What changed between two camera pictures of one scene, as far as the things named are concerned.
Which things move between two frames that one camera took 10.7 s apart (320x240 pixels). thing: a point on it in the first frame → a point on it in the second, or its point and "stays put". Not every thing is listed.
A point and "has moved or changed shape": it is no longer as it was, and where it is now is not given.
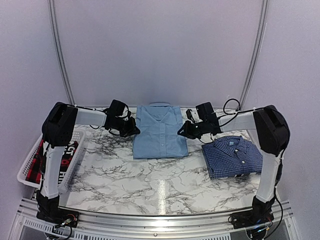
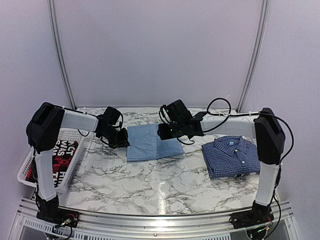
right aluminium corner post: (255, 53) stays put
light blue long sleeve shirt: (158, 123) has moved or changed shape
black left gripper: (132, 129) → (122, 141)
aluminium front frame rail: (285, 218) stays put
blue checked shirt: (232, 156) stays put
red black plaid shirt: (34, 175) stays put
